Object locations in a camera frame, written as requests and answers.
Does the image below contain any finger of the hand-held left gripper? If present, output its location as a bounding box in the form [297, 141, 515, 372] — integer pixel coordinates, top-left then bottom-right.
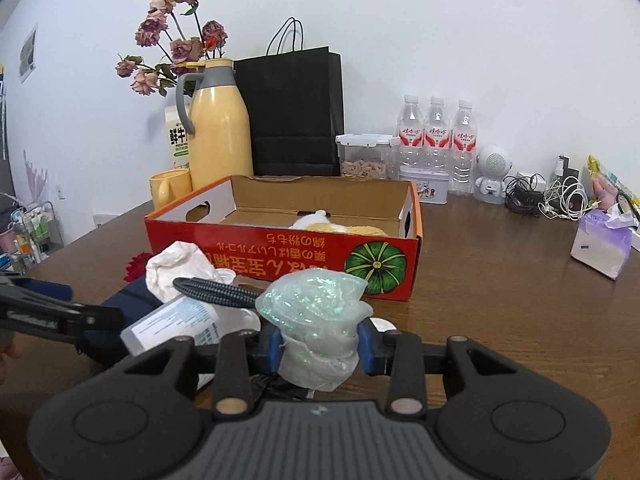
[0, 302, 124, 347]
[0, 274, 73, 308]

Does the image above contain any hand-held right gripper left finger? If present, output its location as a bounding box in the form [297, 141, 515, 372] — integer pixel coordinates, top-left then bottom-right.
[122, 327, 286, 421]

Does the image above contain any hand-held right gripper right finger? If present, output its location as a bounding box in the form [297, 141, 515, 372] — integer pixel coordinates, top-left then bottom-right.
[356, 317, 521, 418]

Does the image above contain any glittery translucent plastic bag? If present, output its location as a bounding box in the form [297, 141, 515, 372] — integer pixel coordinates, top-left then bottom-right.
[255, 267, 375, 391]

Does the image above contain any navy blue case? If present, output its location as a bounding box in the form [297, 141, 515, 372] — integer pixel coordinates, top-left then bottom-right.
[82, 277, 166, 366]

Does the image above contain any red artificial rose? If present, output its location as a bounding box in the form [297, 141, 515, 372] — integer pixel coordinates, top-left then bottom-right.
[122, 252, 151, 283]

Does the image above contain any grey braided cable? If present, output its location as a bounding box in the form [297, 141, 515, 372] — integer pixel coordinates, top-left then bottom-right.
[172, 276, 266, 309]

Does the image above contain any white labelled bottle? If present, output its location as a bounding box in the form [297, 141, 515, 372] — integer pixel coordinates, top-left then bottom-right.
[120, 295, 263, 358]

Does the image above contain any red cardboard box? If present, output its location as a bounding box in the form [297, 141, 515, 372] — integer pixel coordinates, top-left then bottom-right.
[145, 175, 423, 303]

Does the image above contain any white cloth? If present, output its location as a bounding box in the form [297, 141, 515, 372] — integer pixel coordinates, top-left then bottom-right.
[145, 241, 221, 303]

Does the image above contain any storage rack with bottles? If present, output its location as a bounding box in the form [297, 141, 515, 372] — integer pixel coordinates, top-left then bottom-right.
[0, 192, 66, 276]

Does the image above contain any yellow round pad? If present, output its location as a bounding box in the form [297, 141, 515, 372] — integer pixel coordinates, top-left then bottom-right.
[340, 223, 388, 237]

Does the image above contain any white plush toy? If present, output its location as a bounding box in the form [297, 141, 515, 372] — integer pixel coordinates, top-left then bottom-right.
[291, 209, 346, 233]

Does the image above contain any yellow mug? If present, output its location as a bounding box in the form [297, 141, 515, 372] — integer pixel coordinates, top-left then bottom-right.
[150, 169, 193, 210]

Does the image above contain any white printed tin box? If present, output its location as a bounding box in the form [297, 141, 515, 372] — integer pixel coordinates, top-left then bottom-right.
[399, 166, 450, 206]

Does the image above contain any clear container of nuts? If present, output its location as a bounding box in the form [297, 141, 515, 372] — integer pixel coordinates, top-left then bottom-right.
[335, 133, 401, 180]

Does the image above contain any white milk carton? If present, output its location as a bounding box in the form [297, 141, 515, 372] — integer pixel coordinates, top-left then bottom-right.
[165, 105, 193, 171]

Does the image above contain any yellow thermos jug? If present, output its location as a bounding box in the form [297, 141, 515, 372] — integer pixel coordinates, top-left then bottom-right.
[175, 58, 254, 193]

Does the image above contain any white robot speaker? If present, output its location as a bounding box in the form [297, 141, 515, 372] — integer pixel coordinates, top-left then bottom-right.
[472, 144, 510, 205]

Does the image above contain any clear water bottle red label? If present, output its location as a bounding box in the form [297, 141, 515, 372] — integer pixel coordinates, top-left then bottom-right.
[396, 94, 427, 171]
[450, 100, 476, 195]
[424, 96, 453, 171]

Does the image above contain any black paper bag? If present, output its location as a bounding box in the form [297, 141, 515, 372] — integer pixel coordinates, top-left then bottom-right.
[234, 17, 346, 178]

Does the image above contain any purple tissue pack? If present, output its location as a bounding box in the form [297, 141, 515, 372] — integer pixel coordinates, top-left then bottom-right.
[571, 209, 640, 281]

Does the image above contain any bunch of dried roses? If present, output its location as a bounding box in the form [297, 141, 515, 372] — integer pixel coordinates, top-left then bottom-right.
[116, 0, 228, 97]

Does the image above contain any pink yellow snack packet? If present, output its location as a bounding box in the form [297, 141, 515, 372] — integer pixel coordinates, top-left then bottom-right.
[586, 155, 640, 211]

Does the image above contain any pink flower wall sticker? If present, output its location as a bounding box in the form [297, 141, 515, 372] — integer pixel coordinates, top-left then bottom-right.
[22, 149, 51, 206]

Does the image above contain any wall poster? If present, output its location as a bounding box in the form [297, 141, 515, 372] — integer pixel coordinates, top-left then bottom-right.
[19, 24, 40, 83]

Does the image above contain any white cable bundle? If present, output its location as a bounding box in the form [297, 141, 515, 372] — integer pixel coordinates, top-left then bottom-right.
[540, 180, 591, 221]

